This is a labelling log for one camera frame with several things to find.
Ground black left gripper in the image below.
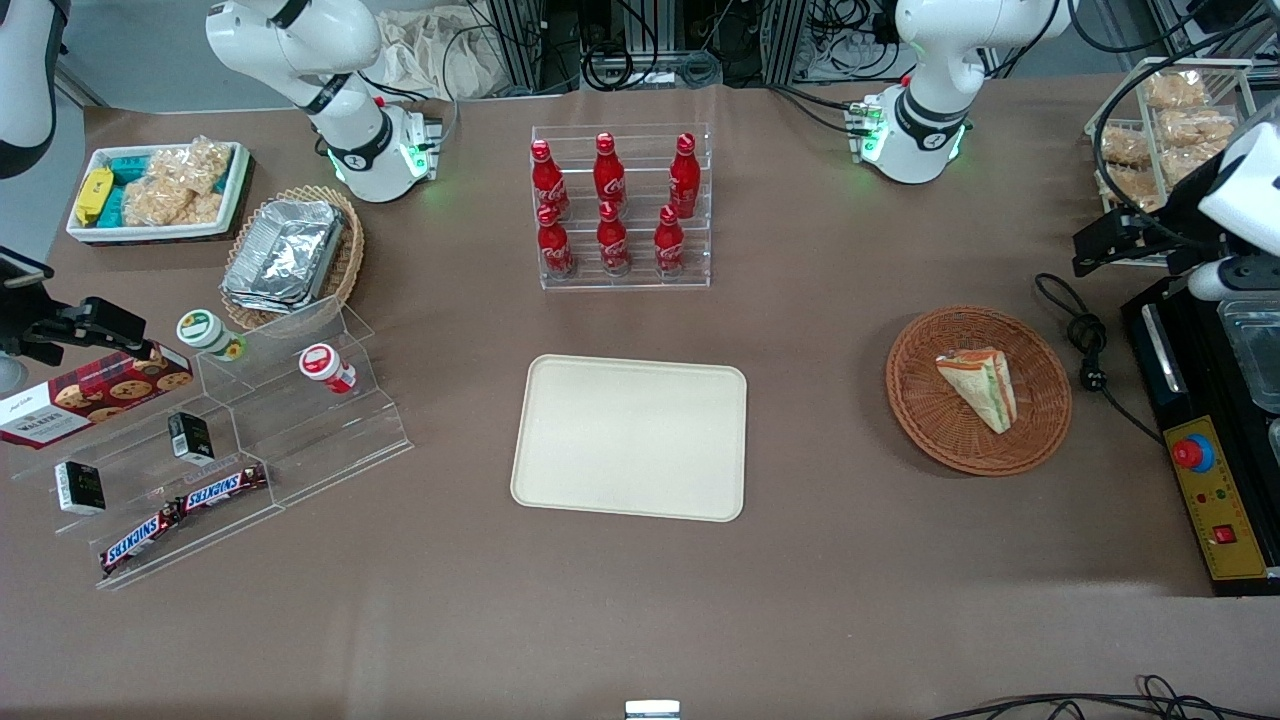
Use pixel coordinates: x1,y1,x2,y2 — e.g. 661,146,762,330
1073,160,1228,278

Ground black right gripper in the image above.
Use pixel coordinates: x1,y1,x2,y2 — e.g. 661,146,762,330
0,297,154,368

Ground wrapped triangular sandwich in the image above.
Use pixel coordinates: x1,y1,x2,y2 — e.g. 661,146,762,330
935,346,1019,435

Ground round brown wicker basket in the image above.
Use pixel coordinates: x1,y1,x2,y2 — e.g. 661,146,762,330
886,305,1073,477

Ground oval tan wicker basket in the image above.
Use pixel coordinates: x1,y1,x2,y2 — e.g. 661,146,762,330
220,185,366,333

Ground beige rectangular serving tray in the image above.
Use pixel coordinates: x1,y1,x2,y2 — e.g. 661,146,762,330
510,354,749,523

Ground clear bag of fried snacks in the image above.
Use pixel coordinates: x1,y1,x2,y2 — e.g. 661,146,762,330
1100,125,1153,167
1145,72,1211,110
1160,108,1237,153
1098,165,1167,213

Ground red tartan cookie box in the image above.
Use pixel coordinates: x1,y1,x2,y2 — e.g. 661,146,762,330
0,343,194,451

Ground white rectangular snack bin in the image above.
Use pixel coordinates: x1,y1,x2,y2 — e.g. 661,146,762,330
65,140,253,246

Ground green lidded yogurt cup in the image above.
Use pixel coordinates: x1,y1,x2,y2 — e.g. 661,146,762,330
177,308,248,363

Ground yellow snack packet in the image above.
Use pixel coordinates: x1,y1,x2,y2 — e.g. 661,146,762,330
75,167,114,227

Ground small black box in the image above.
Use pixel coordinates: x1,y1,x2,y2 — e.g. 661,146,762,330
55,460,107,516
168,410,215,465

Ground clear acrylic step riser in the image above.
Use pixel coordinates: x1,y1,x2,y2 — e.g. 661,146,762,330
195,293,416,511
10,345,283,591

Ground clear bag of rice crisps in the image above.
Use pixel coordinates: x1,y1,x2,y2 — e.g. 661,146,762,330
150,137,235,193
122,175,224,227

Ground clear plastic container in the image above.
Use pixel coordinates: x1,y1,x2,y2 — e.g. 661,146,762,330
1220,300,1280,416

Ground Snickers chocolate bar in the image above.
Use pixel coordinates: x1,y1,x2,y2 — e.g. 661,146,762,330
100,505,187,576
180,463,269,514

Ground silver foil packet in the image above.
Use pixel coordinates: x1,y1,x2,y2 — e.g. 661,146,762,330
222,200,348,314

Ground red lidded yogurt cup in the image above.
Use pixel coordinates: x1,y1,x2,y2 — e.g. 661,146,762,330
298,343,358,394

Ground black machine with yellow panel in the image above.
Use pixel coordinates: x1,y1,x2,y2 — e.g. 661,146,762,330
1120,270,1280,598

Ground red cola bottle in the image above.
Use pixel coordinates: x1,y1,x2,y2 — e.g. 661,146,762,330
596,202,631,276
668,133,701,219
653,205,687,276
530,140,571,221
593,132,628,211
537,205,576,278

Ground beige crumpled cloth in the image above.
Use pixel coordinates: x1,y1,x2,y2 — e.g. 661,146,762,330
375,10,503,101

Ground clear acrylic bottle rack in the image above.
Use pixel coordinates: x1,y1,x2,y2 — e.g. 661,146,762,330
530,123,713,291

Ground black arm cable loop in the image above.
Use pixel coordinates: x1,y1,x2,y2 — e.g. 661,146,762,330
1092,10,1280,233

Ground black power cable with plug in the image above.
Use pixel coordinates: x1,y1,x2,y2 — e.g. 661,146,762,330
1035,272,1166,446

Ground white wire rack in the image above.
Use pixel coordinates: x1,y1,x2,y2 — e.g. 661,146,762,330
1085,58,1257,267

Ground black base cable bundle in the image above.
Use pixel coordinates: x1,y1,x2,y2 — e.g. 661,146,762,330
768,82,873,137

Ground aluminium frame post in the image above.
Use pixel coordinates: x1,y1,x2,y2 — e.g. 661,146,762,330
490,0,547,97
760,0,811,83

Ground black cables at table edge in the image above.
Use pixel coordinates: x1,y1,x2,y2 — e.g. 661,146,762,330
930,675,1280,720

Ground coiled grey cable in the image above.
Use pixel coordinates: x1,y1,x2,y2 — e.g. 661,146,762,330
658,48,723,87

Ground coiled black cable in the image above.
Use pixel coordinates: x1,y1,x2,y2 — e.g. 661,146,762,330
580,0,656,93

